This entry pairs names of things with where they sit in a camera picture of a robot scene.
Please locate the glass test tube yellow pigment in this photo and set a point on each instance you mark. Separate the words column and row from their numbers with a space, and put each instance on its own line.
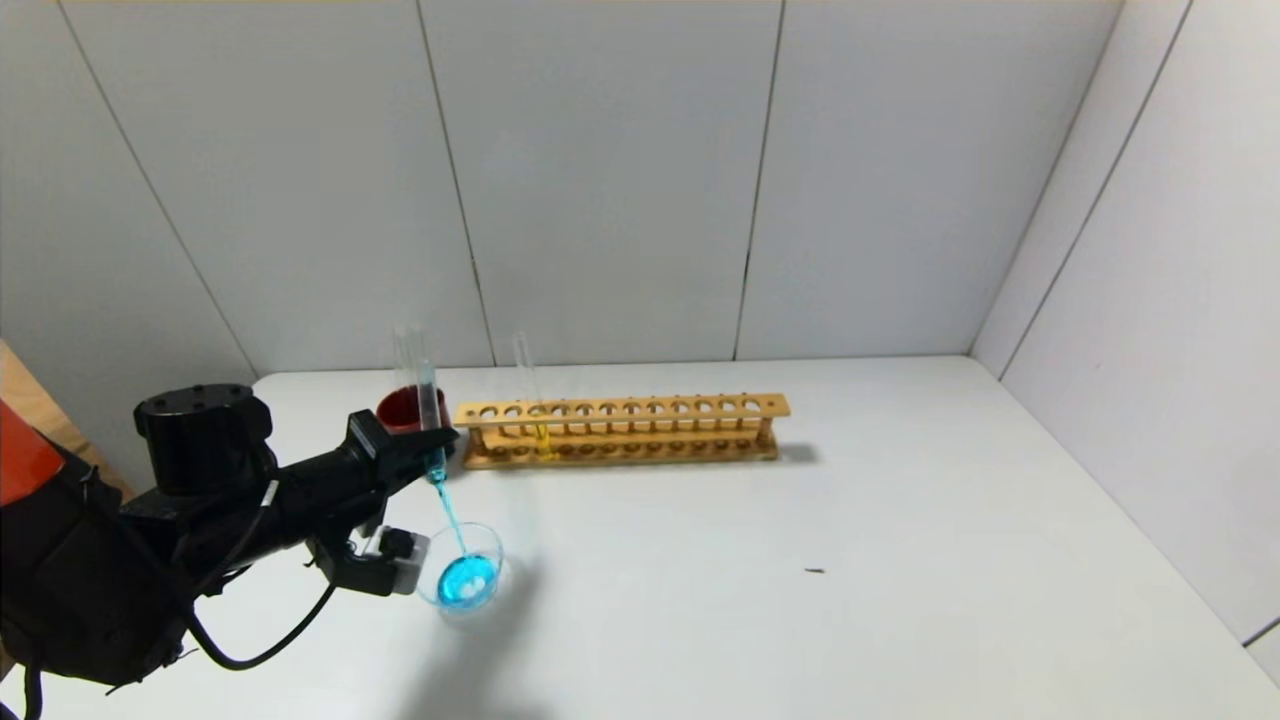
column 542, row 440

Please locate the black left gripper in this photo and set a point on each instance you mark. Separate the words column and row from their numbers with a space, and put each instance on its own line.
column 373, row 442

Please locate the empty clear glass test tube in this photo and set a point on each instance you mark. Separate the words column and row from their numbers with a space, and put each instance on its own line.
column 404, row 360

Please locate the wooden test tube rack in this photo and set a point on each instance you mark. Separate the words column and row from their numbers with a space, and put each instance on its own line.
column 620, row 408

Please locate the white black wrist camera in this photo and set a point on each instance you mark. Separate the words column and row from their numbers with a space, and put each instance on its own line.
column 405, row 565

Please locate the clear glass dish with spout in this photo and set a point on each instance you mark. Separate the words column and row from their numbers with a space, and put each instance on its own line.
column 470, row 580

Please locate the glass test tube blue pigment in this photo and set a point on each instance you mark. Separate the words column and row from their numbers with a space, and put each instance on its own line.
column 430, row 400

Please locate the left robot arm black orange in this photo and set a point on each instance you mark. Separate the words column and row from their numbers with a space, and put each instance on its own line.
column 200, row 440

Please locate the dark red cup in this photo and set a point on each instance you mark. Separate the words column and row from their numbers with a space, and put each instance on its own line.
column 400, row 408

